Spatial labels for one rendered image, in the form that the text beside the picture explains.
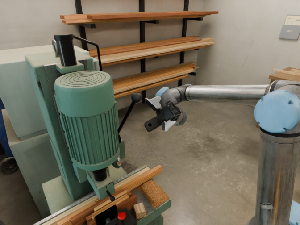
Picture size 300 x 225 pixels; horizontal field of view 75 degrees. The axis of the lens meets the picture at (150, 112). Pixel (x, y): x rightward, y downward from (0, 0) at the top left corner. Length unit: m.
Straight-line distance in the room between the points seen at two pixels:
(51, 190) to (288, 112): 1.16
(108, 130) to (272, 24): 3.45
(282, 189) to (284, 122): 0.25
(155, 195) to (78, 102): 0.59
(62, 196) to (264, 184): 0.97
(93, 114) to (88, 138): 0.09
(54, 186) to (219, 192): 1.62
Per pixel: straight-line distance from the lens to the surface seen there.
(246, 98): 0.88
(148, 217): 0.98
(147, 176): 1.05
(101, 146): 0.67
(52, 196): 1.26
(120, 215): 0.82
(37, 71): 0.80
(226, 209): 2.19
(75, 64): 0.75
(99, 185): 0.86
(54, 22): 2.92
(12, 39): 2.86
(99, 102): 0.59
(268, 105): 0.67
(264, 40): 3.87
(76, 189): 1.14
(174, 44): 3.38
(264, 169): 0.78
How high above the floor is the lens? 1.71
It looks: 29 degrees down
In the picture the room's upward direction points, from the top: straight up
